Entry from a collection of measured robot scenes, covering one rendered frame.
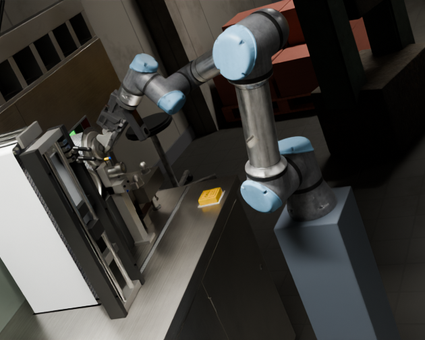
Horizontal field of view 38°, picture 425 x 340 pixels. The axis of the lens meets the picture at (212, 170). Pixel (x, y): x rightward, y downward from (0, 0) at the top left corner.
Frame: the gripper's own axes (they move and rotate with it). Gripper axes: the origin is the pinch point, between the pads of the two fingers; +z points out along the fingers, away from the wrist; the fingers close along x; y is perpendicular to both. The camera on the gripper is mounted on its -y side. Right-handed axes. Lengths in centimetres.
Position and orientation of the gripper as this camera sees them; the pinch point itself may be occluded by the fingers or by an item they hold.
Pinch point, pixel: (110, 150)
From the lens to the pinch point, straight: 202.3
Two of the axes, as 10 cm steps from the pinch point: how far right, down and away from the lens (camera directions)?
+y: -8.5, -5.2, -0.4
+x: -2.6, 4.9, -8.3
